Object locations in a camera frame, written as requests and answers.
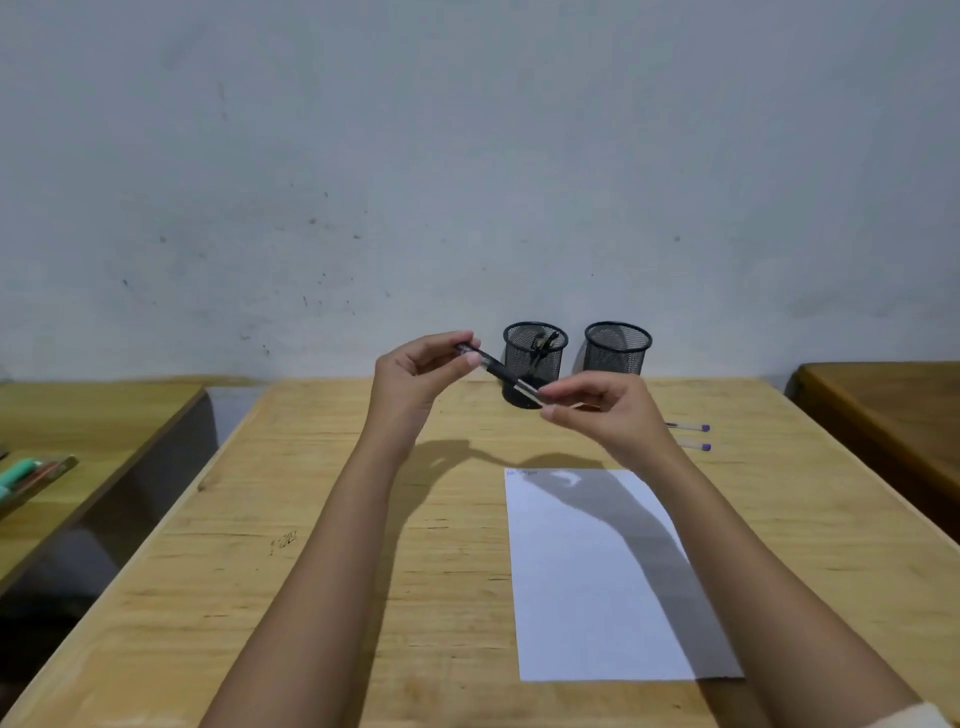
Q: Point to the light wooden side table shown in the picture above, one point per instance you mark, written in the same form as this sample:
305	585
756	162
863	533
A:
90	435

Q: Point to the black mesh pen holder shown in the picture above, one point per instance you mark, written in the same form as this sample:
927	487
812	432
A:
619	352
521	352

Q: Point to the person's right forearm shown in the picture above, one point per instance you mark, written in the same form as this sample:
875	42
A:
765	600

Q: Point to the white paper sheet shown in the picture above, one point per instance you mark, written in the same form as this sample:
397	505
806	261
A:
570	600

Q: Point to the person's left forearm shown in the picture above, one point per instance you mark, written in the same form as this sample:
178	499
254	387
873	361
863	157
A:
315	600

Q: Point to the black pen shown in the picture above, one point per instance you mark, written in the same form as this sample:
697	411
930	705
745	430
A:
551	341
499	369
538	343

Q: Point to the person's right hand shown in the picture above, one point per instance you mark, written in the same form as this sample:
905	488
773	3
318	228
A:
630	427

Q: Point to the green marker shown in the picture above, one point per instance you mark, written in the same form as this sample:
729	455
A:
19	472

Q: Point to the blue pen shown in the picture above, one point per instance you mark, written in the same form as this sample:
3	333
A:
697	446
694	427

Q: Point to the dark wooden side table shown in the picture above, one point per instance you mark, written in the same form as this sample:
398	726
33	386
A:
885	420

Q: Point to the cream sleeve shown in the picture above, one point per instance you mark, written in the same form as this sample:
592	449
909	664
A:
922	716

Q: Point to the person's left hand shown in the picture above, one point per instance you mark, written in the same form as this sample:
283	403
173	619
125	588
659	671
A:
409	390

